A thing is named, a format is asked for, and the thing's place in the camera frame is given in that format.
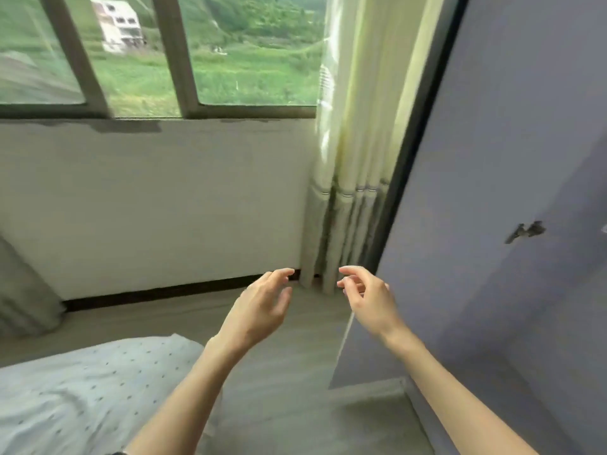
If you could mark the person's left hand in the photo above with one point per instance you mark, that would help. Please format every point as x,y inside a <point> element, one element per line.
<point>258,313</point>

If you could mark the person's right hand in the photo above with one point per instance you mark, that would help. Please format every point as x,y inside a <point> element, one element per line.
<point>375,303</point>

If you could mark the grey wooden wardrobe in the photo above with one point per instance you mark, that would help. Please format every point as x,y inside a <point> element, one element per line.
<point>569,355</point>

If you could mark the person's right forearm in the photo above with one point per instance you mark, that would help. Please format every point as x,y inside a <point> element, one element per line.
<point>460,402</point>

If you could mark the person's left forearm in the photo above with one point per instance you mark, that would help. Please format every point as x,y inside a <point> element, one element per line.
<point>185,398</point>

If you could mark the white dotted bed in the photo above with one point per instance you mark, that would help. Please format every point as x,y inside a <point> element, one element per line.
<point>85,398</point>

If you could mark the metal door hinge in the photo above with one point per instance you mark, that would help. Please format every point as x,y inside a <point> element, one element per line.
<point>524,231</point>

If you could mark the grey framed window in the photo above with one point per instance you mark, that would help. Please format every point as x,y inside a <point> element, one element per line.
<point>190,52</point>

